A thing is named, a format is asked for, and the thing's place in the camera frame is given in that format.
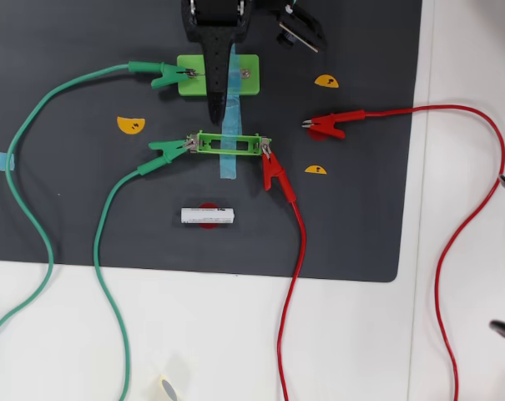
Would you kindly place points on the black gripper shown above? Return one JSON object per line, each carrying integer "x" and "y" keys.
{"x": 217, "y": 31}

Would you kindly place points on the red alligator clip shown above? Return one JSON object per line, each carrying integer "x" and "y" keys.
{"x": 273, "y": 169}
{"x": 331, "y": 123}

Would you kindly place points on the white AA battery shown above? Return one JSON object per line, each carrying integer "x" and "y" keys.
{"x": 208, "y": 216}

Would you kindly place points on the green alligator clip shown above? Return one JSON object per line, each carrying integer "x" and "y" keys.
{"x": 168, "y": 150}
{"x": 164, "y": 75}

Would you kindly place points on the green battery holder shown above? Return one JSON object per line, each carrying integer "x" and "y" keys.
{"x": 200, "y": 142}

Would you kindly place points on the yellow semicircle sticker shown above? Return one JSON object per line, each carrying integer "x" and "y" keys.
{"x": 323, "y": 82}
{"x": 314, "y": 170}
{"x": 129, "y": 126}

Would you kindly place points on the red round sticker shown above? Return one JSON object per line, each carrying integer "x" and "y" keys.
{"x": 209, "y": 205}

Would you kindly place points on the dark grey work mat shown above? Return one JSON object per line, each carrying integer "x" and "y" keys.
{"x": 68, "y": 209}

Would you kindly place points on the cream tape roll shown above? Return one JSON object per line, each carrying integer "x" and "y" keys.
{"x": 168, "y": 388}

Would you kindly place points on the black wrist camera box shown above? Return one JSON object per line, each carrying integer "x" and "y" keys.
{"x": 302, "y": 29}

